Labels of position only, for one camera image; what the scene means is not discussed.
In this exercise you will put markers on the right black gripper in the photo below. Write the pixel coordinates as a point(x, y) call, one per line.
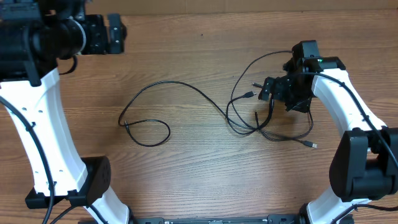
point(302, 104)

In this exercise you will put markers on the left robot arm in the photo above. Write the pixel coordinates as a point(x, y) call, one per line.
point(35, 35)

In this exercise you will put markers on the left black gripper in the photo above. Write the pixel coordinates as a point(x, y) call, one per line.
point(98, 45)

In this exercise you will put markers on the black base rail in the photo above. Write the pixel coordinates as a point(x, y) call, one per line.
point(270, 219)

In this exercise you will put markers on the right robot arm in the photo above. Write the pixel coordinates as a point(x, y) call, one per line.
point(364, 167)

